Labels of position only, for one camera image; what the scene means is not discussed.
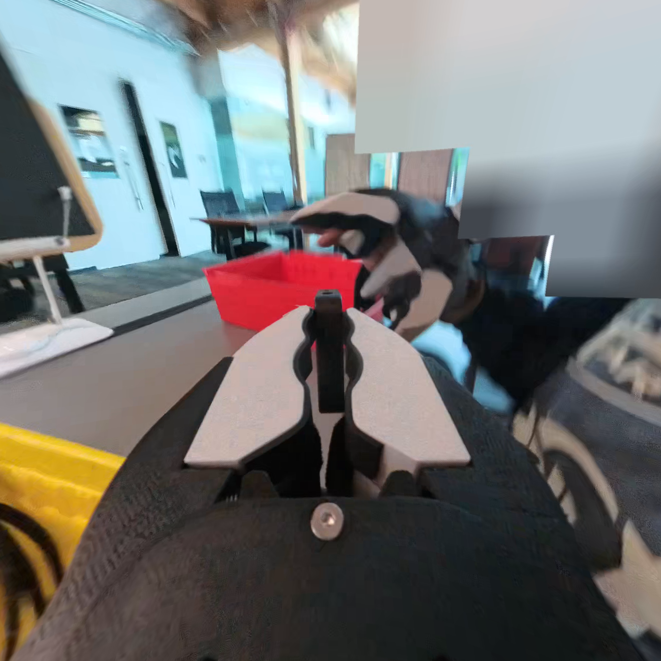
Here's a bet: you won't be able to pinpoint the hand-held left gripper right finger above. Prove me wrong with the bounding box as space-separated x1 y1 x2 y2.
343 307 472 489

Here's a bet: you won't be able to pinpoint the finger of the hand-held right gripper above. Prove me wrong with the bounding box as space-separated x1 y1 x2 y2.
290 192 402 259
360 240 423 323

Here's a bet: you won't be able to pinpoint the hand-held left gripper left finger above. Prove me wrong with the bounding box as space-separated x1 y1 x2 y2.
184 306 315 472

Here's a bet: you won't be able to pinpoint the red plastic bin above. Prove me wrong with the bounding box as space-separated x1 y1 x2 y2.
203 250 364 334

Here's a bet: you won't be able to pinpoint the yellow plastic bin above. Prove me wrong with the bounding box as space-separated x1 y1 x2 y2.
0 422 126 661

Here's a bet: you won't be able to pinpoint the person's right forearm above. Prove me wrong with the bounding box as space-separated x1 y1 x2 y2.
457 289 574 416

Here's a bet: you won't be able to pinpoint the person's right hand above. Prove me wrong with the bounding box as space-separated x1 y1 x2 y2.
453 281 487 322

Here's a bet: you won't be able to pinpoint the brown wooden panel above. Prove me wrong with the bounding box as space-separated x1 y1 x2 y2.
399 150 455 207
325 133 371 199

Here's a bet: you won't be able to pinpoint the long wooden table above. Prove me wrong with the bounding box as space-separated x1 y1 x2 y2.
191 209 305 259

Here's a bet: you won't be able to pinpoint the wooden column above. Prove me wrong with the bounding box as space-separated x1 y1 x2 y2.
276 10 312 206

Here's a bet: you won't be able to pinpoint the dark phone sign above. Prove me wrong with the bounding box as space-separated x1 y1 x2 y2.
159 121 189 179

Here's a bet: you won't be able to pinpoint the wooden desk black legs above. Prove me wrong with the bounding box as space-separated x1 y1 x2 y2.
0 252 87 325

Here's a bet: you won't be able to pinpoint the door window with phone sign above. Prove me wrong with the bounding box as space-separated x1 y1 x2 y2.
58 104 119 179

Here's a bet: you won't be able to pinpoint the black door post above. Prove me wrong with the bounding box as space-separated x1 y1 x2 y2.
119 79 180 258

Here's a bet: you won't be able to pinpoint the metal door handle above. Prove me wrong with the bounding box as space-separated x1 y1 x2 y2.
120 146 145 211

